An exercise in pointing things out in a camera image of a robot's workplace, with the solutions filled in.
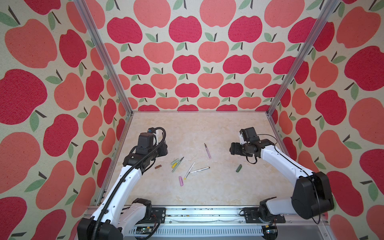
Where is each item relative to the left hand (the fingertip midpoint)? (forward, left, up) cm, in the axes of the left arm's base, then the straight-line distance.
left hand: (168, 146), depth 80 cm
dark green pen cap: (-5, -42, -18) cm, 46 cm away
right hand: (+3, -41, -8) cm, 42 cm away
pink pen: (+5, -24, -18) cm, 31 cm away
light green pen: (-2, -3, -18) cm, 18 cm away
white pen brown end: (-6, -17, -18) cm, 26 cm away
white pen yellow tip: (-7, -11, -18) cm, 22 cm away
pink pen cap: (-12, -6, -19) cm, 23 cm away
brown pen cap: (-3, +8, -18) cm, 20 cm away
